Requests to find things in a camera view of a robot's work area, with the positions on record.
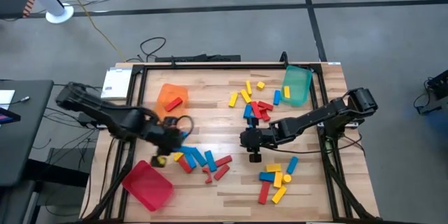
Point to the black desk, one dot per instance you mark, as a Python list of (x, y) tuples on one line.
[(24, 140)]

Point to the white sheet on desk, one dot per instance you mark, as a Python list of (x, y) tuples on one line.
[(7, 98)]

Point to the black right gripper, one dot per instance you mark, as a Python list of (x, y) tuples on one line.
[(255, 138)]

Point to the thin yellow block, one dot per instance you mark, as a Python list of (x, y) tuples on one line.
[(248, 87)]

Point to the red translucent plastic bin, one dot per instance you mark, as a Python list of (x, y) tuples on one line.
[(147, 185)]

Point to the red wooden block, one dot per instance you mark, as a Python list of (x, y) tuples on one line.
[(264, 192), (185, 165), (221, 172), (223, 161), (173, 104), (256, 110), (266, 105)]

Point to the yellow wooden block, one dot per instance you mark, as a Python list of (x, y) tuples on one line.
[(287, 92), (273, 168), (279, 194), (178, 156), (278, 180), (245, 96), (161, 161), (233, 99)]

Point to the yellow cylinder block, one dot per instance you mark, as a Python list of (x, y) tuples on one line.
[(287, 178)]

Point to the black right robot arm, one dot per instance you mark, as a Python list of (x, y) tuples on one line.
[(315, 117)]

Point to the black power strip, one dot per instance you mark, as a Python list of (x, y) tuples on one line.
[(196, 58)]

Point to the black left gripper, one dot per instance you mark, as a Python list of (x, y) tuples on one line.
[(168, 138)]

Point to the dark tablet screen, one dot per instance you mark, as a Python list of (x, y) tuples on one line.
[(8, 116)]

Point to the orange translucent plastic bin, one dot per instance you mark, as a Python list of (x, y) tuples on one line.
[(168, 94)]

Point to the teal translucent plastic bin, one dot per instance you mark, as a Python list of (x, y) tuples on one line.
[(301, 77)]

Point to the yellow cube block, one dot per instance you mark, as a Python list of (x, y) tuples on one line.
[(260, 85)]

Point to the white paper box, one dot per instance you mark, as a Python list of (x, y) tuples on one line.
[(116, 84)]

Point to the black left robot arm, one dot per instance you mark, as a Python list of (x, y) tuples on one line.
[(105, 112)]

